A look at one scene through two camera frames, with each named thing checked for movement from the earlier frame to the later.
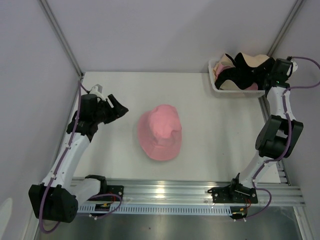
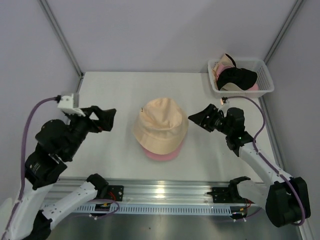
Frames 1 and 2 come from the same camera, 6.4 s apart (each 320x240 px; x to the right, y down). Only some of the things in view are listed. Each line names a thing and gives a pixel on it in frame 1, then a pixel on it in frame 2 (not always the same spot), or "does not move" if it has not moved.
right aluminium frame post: (296, 6) does not move
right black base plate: (234, 193) does not move
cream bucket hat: (254, 61) -> (161, 125)
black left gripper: (119, 110) -> (106, 122)
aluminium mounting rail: (193, 191) does not move
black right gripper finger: (258, 73) -> (200, 117)
